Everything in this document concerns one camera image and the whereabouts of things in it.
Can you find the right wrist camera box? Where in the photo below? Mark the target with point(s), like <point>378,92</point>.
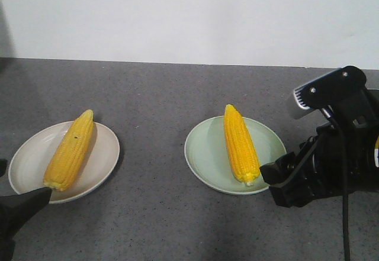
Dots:
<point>325,91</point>

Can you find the white round plate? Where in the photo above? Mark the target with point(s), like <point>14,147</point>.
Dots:
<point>29,163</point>

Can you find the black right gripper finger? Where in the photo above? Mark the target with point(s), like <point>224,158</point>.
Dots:
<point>295,194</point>
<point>281,171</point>

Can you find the bright yellow corn cob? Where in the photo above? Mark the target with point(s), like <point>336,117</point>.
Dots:
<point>241,151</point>

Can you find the orange-yellow corn cob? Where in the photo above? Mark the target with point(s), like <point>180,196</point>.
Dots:
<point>67,160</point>

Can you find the light green round plate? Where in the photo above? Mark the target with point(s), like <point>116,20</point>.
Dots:
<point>226,155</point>

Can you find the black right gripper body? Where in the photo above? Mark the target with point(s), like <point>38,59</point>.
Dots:
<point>344,155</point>

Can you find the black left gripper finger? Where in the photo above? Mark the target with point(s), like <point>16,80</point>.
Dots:
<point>16,210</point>

